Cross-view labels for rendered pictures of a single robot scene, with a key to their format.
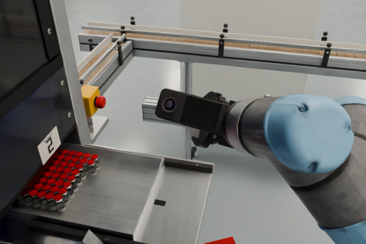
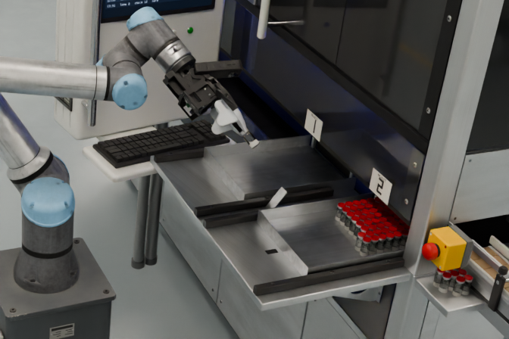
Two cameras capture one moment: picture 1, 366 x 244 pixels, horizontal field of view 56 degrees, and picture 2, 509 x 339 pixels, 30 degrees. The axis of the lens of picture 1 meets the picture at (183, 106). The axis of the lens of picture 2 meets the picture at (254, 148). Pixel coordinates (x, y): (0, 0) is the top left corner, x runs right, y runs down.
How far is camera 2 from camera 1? 2.41 m
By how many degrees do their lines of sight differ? 107
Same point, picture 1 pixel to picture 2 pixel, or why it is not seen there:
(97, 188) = (336, 241)
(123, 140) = not seen: outside the picture
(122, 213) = (291, 233)
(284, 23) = not seen: outside the picture
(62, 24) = (441, 122)
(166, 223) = (248, 241)
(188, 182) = (266, 275)
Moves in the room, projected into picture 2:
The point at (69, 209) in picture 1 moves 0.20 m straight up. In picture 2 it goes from (332, 222) to (345, 153)
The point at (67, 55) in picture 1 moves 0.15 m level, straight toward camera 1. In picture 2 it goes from (432, 154) to (372, 132)
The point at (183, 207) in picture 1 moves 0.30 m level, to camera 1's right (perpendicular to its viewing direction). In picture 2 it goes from (247, 255) to (140, 293)
